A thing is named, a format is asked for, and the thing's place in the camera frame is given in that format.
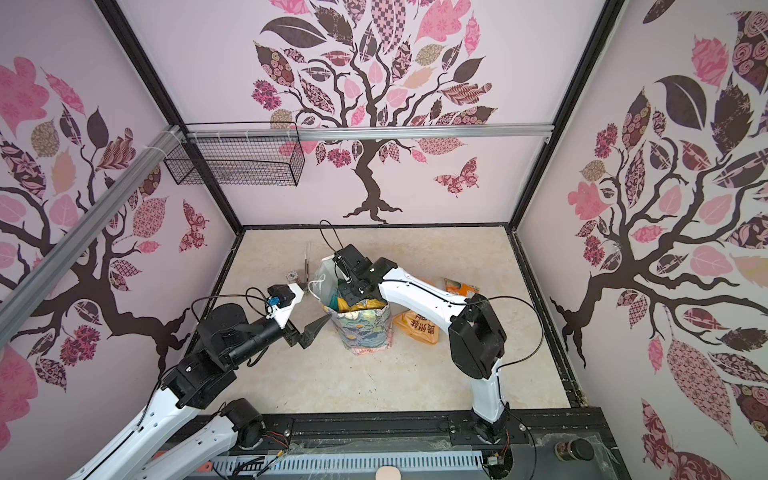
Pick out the colourful paper bag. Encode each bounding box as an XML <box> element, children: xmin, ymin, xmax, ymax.
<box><xmin>309</xmin><ymin>256</ymin><xmax>393</xmax><ymax>356</ymax></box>

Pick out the orange snack bag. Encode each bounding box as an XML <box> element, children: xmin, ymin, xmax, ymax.
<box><xmin>393</xmin><ymin>311</ymin><xmax>439</xmax><ymax>345</ymax></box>

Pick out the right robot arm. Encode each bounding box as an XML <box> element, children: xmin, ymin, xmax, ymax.
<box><xmin>331</xmin><ymin>245</ymin><xmax>507</xmax><ymax>444</ymax></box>

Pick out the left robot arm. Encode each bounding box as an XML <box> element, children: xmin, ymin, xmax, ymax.
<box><xmin>72</xmin><ymin>303</ymin><xmax>330</xmax><ymax>479</ymax></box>

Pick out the black round knob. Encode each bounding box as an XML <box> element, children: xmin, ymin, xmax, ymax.
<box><xmin>554</xmin><ymin>438</ymin><xmax>595</xmax><ymax>462</ymax></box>

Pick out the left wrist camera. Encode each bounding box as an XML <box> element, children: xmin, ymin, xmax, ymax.
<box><xmin>266</xmin><ymin>283</ymin><xmax>304</xmax><ymax>329</ymax></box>

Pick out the white slotted cable duct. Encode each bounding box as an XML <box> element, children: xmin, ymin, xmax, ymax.
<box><xmin>188</xmin><ymin>451</ymin><xmax>488</xmax><ymax>479</ymax></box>

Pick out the black wire basket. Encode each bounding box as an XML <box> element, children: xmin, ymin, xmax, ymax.
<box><xmin>164</xmin><ymin>120</ymin><xmax>305</xmax><ymax>187</ymax></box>

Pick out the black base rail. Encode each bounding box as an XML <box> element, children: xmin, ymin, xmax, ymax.
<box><xmin>119</xmin><ymin>409</ymin><xmax>632</xmax><ymax>480</ymax></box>

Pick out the left aluminium rail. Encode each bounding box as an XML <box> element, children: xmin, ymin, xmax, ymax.
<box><xmin>1</xmin><ymin>125</ymin><xmax>183</xmax><ymax>345</ymax></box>

